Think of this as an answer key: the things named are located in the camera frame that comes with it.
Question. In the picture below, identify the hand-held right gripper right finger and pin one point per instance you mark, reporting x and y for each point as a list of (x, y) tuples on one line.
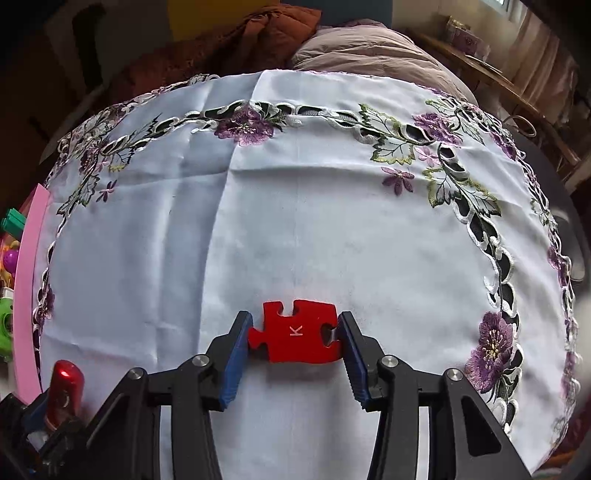
[(353, 364)]

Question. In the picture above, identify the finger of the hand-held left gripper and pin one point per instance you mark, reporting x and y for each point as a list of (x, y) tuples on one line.
[(64, 434), (34, 413)]

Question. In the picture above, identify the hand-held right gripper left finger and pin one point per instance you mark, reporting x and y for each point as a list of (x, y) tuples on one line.
[(235, 364)]

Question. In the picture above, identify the red puzzle piece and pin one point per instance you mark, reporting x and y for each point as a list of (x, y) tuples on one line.
[(295, 341)]

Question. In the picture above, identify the green and white toy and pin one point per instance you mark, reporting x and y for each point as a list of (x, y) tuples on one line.
[(4, 318)]

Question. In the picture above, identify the pink cardboard box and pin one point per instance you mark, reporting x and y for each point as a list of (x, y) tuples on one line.
[(30, 277)]

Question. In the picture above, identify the purple plastic toy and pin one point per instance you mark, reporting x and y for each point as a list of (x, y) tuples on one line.
[(10, 258)]

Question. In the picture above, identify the dark green toy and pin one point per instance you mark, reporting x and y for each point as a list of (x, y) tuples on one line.
[(11, 224)]

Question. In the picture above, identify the white floral embroidered tablecloth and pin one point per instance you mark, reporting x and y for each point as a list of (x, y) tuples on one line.
[(300, 207)]

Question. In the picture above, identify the rust brown blanket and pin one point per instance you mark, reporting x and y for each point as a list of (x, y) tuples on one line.
[(221, 46)]

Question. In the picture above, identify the beige pillow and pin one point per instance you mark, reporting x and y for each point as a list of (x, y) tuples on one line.
[(369, 46)]

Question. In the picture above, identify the wooden bedside shelf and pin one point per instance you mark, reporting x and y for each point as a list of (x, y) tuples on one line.
[(485, 74)]

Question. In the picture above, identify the purple box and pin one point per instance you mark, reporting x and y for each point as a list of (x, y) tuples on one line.
[(466, 39)]

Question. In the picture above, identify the grey yellow blue headboard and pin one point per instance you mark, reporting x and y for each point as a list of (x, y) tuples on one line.
[(207, 11)]

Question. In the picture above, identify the pink sheer curtain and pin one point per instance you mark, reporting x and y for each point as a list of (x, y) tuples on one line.
[(545, 60)]

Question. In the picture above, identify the bright window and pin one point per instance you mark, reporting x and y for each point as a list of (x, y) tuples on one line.
[(503, 3)]

